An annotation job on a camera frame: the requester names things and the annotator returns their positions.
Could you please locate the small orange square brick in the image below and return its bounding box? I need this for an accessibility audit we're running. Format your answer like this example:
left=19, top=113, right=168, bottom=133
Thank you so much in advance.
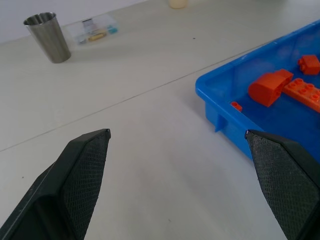
left=297, top=54, right=320, bottom=76

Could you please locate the blue plastic bin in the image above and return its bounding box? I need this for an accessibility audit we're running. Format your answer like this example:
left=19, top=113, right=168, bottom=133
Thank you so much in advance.
left=194, top=19, right=320, bottom=164

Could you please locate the orange rounded building block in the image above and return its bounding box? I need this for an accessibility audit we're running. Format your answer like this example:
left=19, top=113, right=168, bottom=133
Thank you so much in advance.
left=247, top=68, right=294, bottom=108

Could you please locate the stainless steel cup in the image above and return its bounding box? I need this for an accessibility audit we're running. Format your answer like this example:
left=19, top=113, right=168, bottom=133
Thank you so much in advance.
left=23, top=11, right=72, bottom=64

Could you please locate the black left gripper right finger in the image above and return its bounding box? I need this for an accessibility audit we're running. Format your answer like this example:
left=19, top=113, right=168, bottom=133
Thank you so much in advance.
left=244, top=129, right=320, bottom=240

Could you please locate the cream round container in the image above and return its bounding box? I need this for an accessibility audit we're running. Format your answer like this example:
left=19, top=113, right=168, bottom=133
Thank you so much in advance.
left=168, top=0, right=188, bottom=10

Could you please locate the clear plastic compartment box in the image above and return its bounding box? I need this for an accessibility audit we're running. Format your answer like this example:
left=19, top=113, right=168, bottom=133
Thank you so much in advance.
left=62, top=13, right=120, bottom=48

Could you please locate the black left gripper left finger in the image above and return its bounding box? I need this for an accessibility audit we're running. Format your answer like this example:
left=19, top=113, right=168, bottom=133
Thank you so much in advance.
left=0, top=128, right=112, bottom=240

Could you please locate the orange long studded brick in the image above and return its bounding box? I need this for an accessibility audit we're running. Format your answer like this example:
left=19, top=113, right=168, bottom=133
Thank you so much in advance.
left=281, top=77, right=320, bottom=113

